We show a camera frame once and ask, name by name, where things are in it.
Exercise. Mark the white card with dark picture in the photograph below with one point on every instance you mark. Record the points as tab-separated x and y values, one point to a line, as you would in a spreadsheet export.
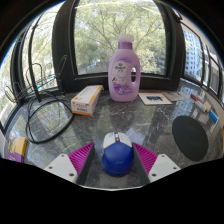
154	98

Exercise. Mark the round black mouse pad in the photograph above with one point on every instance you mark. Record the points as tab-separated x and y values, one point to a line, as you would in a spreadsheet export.
190	138

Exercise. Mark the white flat box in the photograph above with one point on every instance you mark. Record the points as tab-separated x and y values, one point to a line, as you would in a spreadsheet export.
203	106

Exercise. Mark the purple detergent bottle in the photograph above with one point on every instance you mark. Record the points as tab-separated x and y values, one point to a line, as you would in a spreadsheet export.
122	80

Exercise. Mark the blue small box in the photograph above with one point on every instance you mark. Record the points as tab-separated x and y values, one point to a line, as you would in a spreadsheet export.
213	116

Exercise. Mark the blue and white computer mouse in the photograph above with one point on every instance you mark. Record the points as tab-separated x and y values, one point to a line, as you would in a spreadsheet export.
117	156

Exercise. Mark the white and orange carton box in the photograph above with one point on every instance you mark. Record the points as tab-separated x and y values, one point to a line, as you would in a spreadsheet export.
85	101

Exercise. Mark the red flat box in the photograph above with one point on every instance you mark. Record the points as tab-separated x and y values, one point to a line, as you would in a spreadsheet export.
196	97

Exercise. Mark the yellow and purple package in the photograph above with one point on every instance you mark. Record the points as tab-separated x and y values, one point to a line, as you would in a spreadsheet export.
16	149

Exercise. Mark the printed paper booklet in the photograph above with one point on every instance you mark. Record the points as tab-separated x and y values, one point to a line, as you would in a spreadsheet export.
175	96

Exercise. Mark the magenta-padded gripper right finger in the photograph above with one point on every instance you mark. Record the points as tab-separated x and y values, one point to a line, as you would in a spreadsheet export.
163	166

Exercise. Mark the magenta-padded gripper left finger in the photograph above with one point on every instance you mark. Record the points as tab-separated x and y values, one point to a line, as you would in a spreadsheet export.
63	166

